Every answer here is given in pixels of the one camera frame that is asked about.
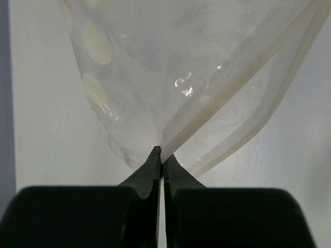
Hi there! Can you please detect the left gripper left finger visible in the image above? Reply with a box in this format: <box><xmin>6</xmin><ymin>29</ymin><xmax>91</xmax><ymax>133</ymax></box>
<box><xmin>1</xmin><ymin>146</ymin><xmax>161</xmax><ymax>247</ymax></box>

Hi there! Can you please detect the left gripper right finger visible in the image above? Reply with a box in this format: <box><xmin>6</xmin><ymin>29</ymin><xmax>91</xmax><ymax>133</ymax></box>
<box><xmin>162</xmin><ymin>156</ymin><xmax>315</xmax><ymax>247</ymax></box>

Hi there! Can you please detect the clear dotted zip bag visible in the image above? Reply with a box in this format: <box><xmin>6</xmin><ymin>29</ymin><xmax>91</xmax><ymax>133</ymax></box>
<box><xmin>59</xmin><ymin>1</ymin><xmax>330</xmax><ymax>177</ymax></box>

